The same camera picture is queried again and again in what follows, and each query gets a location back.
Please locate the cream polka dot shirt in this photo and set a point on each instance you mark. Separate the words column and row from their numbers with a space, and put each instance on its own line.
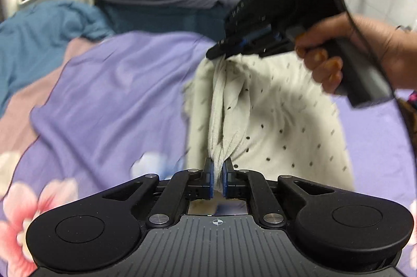
column 266, row 115

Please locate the brown garment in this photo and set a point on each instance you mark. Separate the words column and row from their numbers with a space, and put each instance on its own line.
column 408, row 112

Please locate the person's right hand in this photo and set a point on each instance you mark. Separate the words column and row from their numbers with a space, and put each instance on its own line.
column 395, row 49

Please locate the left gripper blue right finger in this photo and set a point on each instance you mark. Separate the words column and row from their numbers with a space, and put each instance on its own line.
column 235, row 182

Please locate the dark teal bed cover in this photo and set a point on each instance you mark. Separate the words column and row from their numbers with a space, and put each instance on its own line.
column 155, row 19

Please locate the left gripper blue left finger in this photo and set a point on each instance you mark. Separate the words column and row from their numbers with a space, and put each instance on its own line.
column 201, row 182

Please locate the blue blanket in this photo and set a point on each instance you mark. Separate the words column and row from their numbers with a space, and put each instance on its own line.
column 34, row 40

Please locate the purple floral bed sheet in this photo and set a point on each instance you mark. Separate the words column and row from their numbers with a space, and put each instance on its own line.
column 115, row 111

